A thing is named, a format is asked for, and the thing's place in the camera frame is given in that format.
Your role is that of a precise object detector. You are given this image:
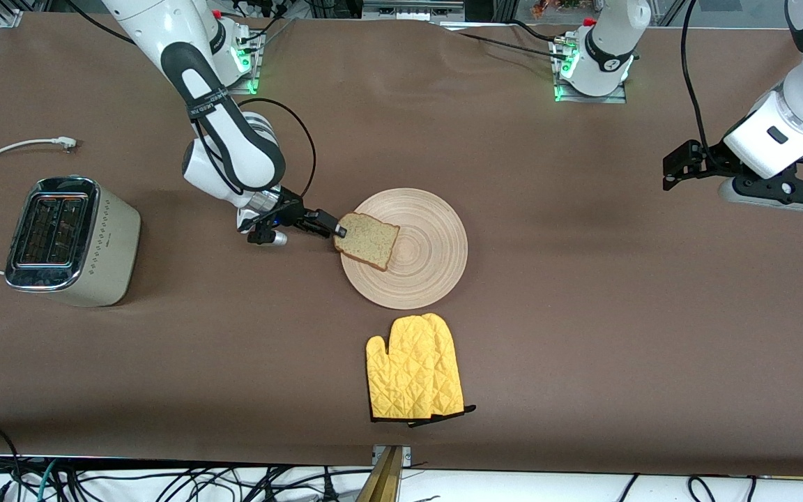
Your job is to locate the round wooden plate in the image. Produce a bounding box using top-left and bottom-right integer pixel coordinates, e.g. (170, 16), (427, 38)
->
(340, 188), (468, 310)

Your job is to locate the small metal pole bracket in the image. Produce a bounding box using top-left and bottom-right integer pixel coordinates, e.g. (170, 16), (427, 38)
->
(372, 445), (413, 466)

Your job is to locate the black cable on table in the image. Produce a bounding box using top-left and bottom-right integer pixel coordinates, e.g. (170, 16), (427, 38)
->
(454, 29), (569, 56)

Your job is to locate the yellow quilted oven mitt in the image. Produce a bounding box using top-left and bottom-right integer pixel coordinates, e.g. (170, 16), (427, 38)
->
(365, 315), (444, 423)
(408, 313), (477, 427)

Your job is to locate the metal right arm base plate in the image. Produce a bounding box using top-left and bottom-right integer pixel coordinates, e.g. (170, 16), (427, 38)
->
(224, 28), (263, 95)

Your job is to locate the aluminium frame profile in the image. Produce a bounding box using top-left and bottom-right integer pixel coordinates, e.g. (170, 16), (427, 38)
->
(0, 0), (33, 29)

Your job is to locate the silver equipment box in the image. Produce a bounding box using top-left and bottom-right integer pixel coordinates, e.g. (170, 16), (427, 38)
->
(362, 0), (466, 22)

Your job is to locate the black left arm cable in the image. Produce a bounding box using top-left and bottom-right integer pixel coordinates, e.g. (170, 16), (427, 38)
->
(678, 0), (716, 158)

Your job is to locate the teal cable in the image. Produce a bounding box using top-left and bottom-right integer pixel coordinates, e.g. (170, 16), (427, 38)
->
(36, 460), (61, 502)

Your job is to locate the gold camera pole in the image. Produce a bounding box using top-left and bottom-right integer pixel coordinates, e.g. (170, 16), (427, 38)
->
(356, 446), (404, 502)

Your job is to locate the slice of bread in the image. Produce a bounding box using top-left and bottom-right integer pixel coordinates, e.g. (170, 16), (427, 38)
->
(333, 213), (401, 272)

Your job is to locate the cream and chrome toaster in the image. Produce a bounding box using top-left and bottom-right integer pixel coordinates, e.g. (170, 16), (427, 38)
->
(4, 176), (142, 308)

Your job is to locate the tangled black cable bundle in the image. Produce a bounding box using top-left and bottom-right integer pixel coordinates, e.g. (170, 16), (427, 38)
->
(0, 423), (374, 502)

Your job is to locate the orange background object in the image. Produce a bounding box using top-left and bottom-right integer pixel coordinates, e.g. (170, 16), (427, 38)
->
(530, 0), (587, 20)

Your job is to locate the white toaster power cord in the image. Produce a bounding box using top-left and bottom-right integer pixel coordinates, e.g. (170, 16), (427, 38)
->
(0, 136), (79, 276)

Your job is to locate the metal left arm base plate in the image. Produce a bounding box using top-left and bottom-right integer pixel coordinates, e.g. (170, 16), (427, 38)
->
(553, 38), (629, 104)

